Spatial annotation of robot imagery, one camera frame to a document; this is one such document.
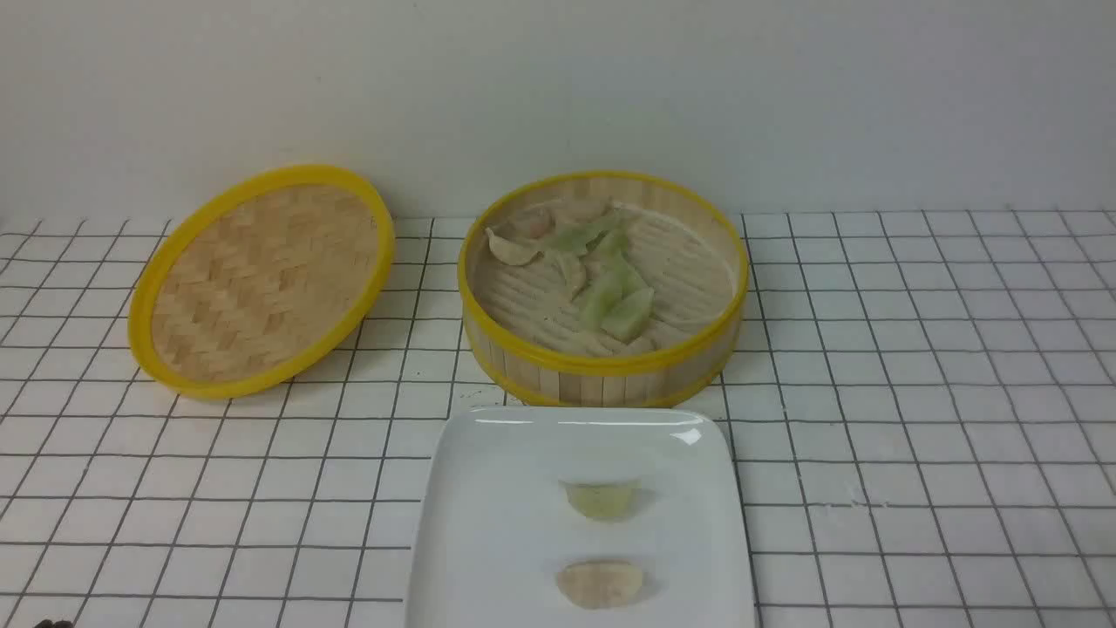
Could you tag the white dumpling left in steamer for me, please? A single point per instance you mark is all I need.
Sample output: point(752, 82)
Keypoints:
point(513, 252)

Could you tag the green dumpling on plate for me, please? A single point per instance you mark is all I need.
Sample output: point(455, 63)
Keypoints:
point(602, 501)

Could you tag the beige dumpling on plate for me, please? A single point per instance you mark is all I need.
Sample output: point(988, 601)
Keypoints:
point(601, 584)

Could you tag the beige dumpling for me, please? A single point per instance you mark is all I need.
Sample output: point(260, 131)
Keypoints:
point(601, 584)
point(574, 274)

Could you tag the white square plate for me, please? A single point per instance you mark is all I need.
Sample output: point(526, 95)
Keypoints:
point(496, 526)

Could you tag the pale dumpling back of steamer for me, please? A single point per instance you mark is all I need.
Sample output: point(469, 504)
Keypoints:
point(579, 211)

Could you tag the small green dumpling in steamer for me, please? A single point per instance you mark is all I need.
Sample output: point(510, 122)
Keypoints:
point(614, 242)

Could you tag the bamboo steamer basket yellow rim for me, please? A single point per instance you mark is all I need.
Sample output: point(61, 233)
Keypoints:
point(526, 335)

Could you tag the bamboo steamer lid yellow rim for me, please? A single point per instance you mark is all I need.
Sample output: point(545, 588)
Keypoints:
point(262, 282)

